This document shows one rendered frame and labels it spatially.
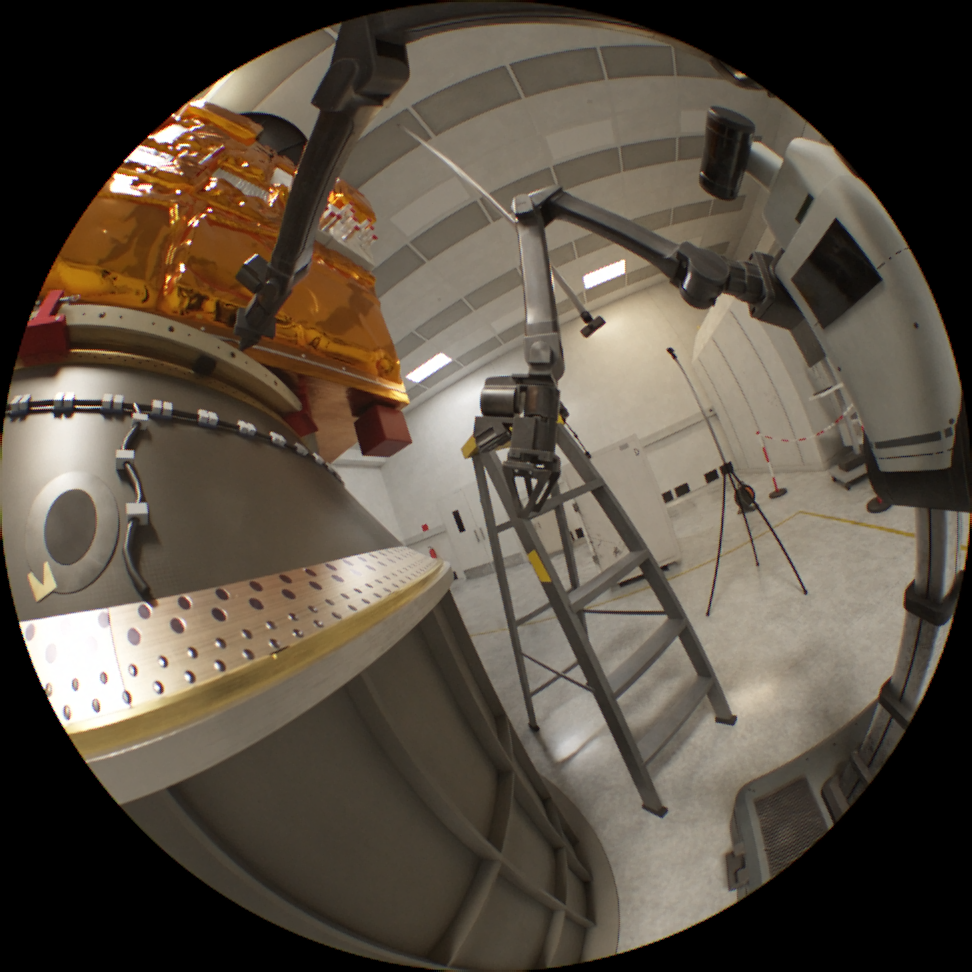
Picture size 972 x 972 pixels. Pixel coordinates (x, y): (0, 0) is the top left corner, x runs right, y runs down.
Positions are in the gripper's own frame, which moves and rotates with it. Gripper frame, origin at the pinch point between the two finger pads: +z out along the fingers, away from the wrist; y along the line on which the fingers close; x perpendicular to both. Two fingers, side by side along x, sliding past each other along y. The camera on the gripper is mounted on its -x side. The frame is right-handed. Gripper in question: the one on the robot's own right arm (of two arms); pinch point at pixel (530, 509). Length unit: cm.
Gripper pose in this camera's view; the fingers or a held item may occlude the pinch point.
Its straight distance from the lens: 47.9
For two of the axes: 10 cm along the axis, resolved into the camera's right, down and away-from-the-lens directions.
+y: -3.6, 0.1, -9.3
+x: 9.3, 1.3, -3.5
